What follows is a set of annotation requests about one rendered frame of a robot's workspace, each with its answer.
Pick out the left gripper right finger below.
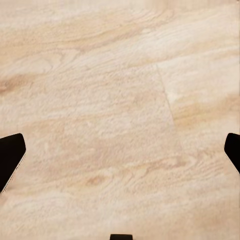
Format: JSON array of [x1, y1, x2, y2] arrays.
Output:
[[224, 133, 240, 173]]

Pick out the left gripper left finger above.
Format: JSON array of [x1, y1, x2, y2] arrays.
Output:
[[0, 133, 26, 193]]

